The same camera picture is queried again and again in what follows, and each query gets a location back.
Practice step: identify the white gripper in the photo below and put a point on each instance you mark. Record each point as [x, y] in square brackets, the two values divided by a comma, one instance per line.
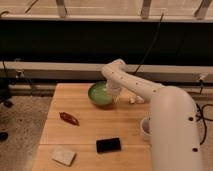
[113, 89]

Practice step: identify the green ceramic bowl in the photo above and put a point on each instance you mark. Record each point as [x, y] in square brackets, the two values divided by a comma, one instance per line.
[98, 94]

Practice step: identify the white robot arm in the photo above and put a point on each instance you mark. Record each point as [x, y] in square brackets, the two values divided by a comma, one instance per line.
[174, 137]

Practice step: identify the white cup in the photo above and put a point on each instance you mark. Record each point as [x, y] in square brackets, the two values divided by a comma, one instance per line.
[144, 128]

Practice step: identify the red brown chili pepper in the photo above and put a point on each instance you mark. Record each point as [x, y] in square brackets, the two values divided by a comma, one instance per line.
[68, 118]

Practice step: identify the black rectangular phone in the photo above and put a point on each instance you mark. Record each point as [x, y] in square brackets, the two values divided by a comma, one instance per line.
[108, 145]

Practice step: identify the beige sponge block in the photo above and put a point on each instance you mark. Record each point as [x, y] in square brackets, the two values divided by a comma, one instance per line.
[63, 155]

